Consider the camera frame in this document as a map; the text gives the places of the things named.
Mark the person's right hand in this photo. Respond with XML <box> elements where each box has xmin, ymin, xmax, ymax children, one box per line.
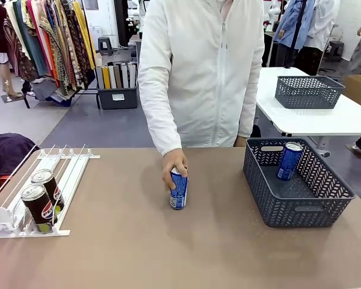
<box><xmin>161</xmin><ymin>149</ymin><xmax>189</xmax><ymax>191</ymax></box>

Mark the blue Pepsi can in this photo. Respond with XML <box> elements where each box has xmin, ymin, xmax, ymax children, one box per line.
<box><xmin>169</xmin><ymin>166</ymin><xmax>189</xmax><ymax>211</ymax></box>
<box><xmin>276</xmin><ymin>141</ymin><xmax>304</xmax><ymax>182</ymax></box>

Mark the dark grey plastic basket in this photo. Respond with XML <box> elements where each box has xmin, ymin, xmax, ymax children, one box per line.
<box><xmin>242</xmin><ymin>137</ymin><xmax>356</xmax><ymax>228</ymax></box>
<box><xmin>274</xmin><ymin>75</ymin><xmax>346</xmax><ymax>110</ymax></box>

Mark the black Pepsi can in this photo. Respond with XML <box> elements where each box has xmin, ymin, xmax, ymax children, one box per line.
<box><xmin>20</xmin><ymin>183</ymin><xmax>60</xmax><ymax>234</ymax></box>
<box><xmin>30</xmin><ymin>169</ymin><xmax>66</xmax><ymax>216</ymax></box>

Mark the person's left forearm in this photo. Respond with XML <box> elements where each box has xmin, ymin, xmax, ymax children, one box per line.
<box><xmin>236</xmin><ymin>90</ymin><xmax>257</xmax><ymax>140</ymax></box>

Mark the person's right forearm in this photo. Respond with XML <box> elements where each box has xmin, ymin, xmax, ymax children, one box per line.
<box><xmin>146</xmin><ymin>99</ymin><xmax>184</xmax><ymax>157</ymax></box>

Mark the white can dispenser rack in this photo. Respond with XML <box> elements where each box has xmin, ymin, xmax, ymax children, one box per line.
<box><xmin>0</xmin><ymin>143</ymin><xmax>102</xmax><ymax>238</ymax></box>

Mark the white side table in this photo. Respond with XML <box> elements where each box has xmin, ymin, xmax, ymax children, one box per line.
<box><xmin>255</xmin><ymin>66</ymin><xmax>361</xmax><ymax>159</ymax></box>

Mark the person in white jacket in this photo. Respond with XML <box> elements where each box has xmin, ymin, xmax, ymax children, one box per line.
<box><xmin>137</xmin><ymin>0</ymin><xmax>265</xmax><ymax>148</ymax></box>

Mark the dark grey storage bin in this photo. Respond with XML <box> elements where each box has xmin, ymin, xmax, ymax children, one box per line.
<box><xmin>96</xmin><ymin>87</ymin><xmax>138</xmax><ymax>110</ymax></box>

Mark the white fabric roll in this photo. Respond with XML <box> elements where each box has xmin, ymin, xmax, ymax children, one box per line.
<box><xmin>128</xmin><ymin>63</ymin><xmax>137</xmax><ymax>89</ymax></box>
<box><xmin>108</xmin><ymin>65</ymin><xmax>117</xmax><ymax>89</ymax></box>

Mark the light grey fabric roll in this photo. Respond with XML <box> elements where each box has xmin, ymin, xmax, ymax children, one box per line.
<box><xmin>120</xmin><ymin>63</ymin><xmax>130</xmax><ymax>89</ymax></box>

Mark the brown fabric roll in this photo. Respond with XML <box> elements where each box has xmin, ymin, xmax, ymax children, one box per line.
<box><xmin>114</xmin><ymin>64</ymin><xmax>123</xmax><ymax>89</ymax></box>

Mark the yellow fabric roll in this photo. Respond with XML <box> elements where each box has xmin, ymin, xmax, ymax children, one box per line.
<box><xmin>103</xmin><ymin>66</ymin><xmax>112</xmax><ymax>90</ymax></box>

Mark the black garment stand pole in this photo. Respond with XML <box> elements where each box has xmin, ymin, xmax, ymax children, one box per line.
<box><xmin>289</xmin><ymin>0</ymin><xmax>308</xmax><ymax>69</ymax></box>

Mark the white mannequin bust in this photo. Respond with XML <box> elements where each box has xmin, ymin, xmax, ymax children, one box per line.
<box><xmin>268</xmin><ymin>0</ymin><xmax>282</xmax><ymax>33</ymax></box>

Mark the dark grey plastic stool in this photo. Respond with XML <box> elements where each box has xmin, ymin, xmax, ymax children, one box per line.
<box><xmin>329</xmin><ymin>40</ymin><xmax>345</xmax><ymax>63</ymax></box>
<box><xmin>97</xmin><ymin>36</ymin><xmax>114</xmax><ymax>57</ymax></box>

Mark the pile of folded fabrics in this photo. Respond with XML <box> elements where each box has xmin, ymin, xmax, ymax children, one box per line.
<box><xmin>29</xmin><ymin>76</ymin><xmax>79</xmax><ymax>102</ymax></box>

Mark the white floor appliance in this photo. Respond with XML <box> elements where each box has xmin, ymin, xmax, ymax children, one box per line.
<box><xmin>88</xmin><ymin>25</ymin><xmax>103</xmax><ymax>46</ymax></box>

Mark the dark floral hanging garment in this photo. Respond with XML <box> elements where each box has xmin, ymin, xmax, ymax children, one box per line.
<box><xmin>60</xmin><ymin>0</ymin><xmax>93</xmax><ymax>89</ymax></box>

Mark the yellow hanging garment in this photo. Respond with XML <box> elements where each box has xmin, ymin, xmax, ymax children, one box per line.
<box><xmin>73</xmin><ymin>1</ymin><xmax>96</xmax><ymax>70</ymax></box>

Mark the orange hanging garment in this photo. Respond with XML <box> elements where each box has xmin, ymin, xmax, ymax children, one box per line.
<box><xmin>43</xmin><ymin>17</ymin><xmax>60</xmax><ymax>87</ymax></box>

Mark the dark purple cloth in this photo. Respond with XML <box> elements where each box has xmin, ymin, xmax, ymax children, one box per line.
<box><xmin>0</xmin><ymin>133</ymin><xmax>40</xmax><ymax>198</ymax></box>

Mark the teal hanging garment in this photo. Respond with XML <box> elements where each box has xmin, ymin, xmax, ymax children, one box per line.
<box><xmin>13</xmin><ymin>1</ymin><xmax>49</xmax><ymax>76</ymax></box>

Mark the black clothes rack frame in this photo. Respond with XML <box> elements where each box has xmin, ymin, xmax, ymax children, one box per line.
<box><xmin>23</xmin><ymin>0</ymin><xmax>102</xmax><ymax>110</ymax></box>

